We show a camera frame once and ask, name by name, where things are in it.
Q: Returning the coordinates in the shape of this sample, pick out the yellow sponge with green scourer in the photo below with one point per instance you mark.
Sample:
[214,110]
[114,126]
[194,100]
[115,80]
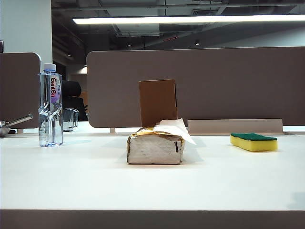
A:
[252,144]

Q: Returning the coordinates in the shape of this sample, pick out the clear Ganten water bottle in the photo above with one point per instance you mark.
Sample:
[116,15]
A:
[50,95]

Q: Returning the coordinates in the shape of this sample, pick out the brown cardboard box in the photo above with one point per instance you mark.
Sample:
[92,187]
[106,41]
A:
[157,102]

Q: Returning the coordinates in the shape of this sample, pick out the white tissue sheet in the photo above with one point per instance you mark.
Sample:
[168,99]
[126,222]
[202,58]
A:
[174,126]

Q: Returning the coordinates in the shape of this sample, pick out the silver gold tissue pack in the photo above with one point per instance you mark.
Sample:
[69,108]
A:
[152,150]

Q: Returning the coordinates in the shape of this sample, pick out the red ceiling sign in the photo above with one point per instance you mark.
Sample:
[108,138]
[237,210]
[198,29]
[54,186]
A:
[171,38]

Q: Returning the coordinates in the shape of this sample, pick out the wide brown desk partition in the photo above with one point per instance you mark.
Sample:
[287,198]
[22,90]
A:
[226,83]

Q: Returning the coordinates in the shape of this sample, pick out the clear glass container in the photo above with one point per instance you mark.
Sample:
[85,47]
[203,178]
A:
[70,119]

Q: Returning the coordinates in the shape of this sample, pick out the black office chair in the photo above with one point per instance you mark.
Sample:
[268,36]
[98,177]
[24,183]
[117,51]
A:
[71,90]

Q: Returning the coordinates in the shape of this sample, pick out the long ceiling light strip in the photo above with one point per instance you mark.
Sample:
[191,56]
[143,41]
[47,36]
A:
[190,19]

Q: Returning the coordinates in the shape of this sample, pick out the narrow brown desk partition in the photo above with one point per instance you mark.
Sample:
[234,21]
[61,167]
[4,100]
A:
[19,90]

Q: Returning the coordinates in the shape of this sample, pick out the dark wall frame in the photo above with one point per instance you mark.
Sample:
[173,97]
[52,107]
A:
[1,46]

